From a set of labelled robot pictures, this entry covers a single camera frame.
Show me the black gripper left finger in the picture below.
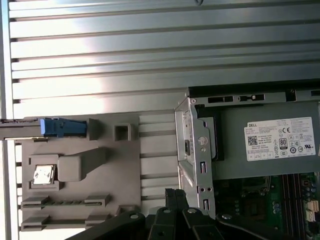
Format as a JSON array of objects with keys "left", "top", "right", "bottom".
[{"left": 82, "top": 187, "right": 178, "bottom": 240}]

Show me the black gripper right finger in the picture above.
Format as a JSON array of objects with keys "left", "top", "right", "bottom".
[{"left": 176, "top": 189, "right": 298, "bottom": 240}]

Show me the hard disk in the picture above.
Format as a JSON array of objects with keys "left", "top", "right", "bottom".
[{"left": 0, "top": 117, "right": 88, "bottom": 139}]

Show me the CPU socket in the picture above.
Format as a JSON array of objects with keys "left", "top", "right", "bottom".
[{"left": 239, "top": 193, "right": 267, "bottom": 220}]

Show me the grey parts rack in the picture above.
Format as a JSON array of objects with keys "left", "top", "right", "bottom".
[{"left": 14, "top": 115, "right": 141, "bottom": 233}]

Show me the grey power supply box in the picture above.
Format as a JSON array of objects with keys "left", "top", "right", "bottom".
[{"left": 211, "top": 101, "right": 320, "bottom": 181}]

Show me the green motherboard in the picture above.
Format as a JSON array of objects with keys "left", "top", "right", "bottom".
[{"left": 213, "top": 172, "right": 320, "bottom": 240}]

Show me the black open PC case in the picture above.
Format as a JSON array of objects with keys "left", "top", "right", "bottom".
[{"left": 174, "top": 86, "right": 320, "bottom": 240}]

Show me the black RAM slot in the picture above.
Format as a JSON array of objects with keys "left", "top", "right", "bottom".
[
  {"left": 292, "top": 174, "right": 304, "bottom": 237},
  {"left": 281, "top": 174, "right": 293, "bottom": 235}
]

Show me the green RAM stick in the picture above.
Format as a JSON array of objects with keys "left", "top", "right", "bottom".
[{"left": 21, "top": 199, "right": 103, "bottom": 209}]

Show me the silver CPU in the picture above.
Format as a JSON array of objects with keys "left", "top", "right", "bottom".
[{"left": 32, "top": 164, "right": 56, "bottom": 186}]

